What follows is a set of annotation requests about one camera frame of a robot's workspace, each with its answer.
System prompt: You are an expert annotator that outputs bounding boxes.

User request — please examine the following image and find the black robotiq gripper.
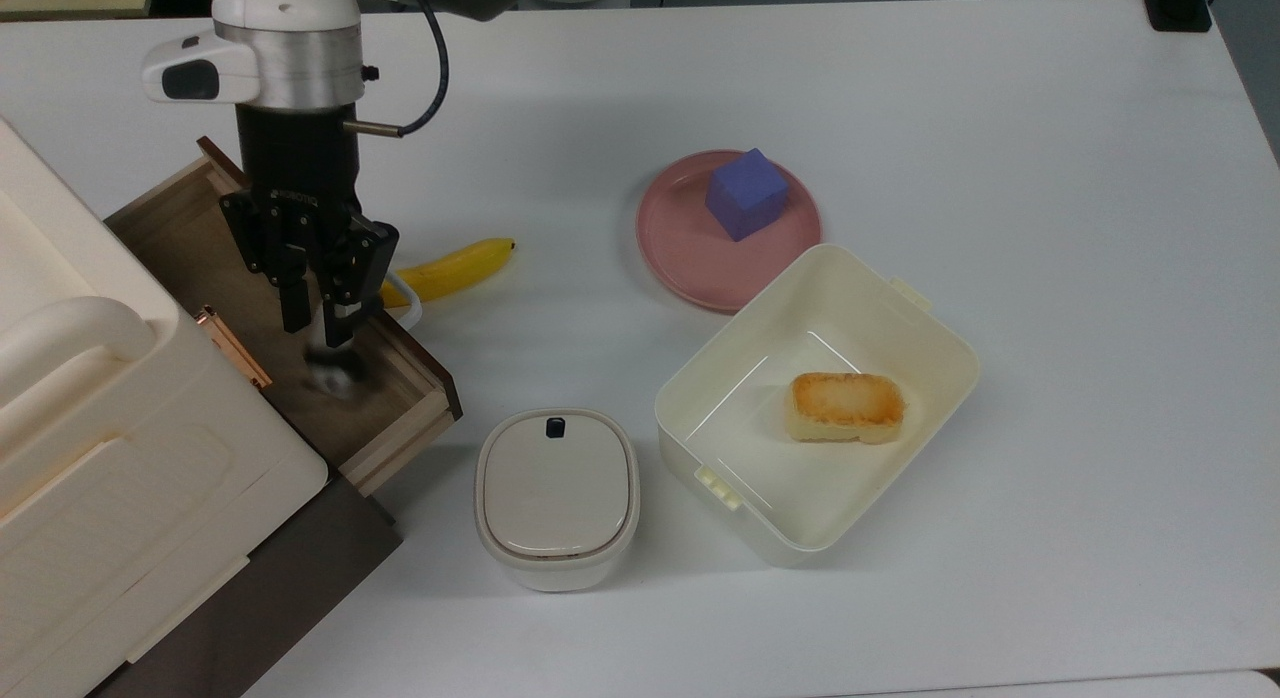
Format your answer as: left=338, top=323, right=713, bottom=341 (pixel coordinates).
left=219, top=103, right=401, bottom=351

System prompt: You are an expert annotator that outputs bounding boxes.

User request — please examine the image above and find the black and white panda toy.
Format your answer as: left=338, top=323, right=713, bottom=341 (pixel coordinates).
left=300, top=342, right=368, bottom=400

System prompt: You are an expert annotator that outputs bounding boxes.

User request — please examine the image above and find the brown wooden drawer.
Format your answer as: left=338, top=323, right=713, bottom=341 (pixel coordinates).
left=104, top=135, right=464, bottom=498

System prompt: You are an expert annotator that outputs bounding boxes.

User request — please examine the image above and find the cream toy fridge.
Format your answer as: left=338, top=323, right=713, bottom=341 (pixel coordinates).
left=0, top=118, right=330, bottom=698

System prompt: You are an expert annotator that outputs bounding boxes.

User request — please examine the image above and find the dark brown drawer cabinet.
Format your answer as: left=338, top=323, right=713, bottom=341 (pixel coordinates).
left=88, top=473, right=404, bottom=698

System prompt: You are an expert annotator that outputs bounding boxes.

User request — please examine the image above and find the yellow banana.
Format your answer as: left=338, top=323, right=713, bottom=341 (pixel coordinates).
left=379, top=237, right=519, bottom=310

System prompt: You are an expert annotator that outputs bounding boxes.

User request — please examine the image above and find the small white trash can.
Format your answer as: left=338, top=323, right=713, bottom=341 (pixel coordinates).
left=474, top=408, right=642, bottom=593

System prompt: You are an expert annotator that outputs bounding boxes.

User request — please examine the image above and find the pink plate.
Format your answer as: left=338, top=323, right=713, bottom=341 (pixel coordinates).
left=636, top=150, right=823, bottom=314

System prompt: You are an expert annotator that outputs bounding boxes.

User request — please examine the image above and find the purple cube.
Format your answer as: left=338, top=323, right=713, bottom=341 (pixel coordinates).
left=706, top=148, right=792, bottom=243

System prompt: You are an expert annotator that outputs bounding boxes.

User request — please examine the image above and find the toasted bread piece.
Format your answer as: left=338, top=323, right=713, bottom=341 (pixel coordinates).
left=785, top=371, right=907, bottom=447

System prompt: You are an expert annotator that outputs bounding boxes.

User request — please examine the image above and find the cream plastic storage box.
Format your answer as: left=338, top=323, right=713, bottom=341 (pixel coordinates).
left=654, top=243, right=981, bottom=568

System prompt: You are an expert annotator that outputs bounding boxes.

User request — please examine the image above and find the white drawer handle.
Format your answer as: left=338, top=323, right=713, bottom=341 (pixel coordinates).
left=383, top=267, right=427, bottom=331

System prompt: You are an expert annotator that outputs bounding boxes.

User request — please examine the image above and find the copper fridge handle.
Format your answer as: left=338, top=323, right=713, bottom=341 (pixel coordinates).
left=195, top=305, right=274, bottom=392

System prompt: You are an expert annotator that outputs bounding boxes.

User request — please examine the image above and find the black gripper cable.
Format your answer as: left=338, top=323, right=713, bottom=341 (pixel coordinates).
left=343, top=0, right=452, bottom=140

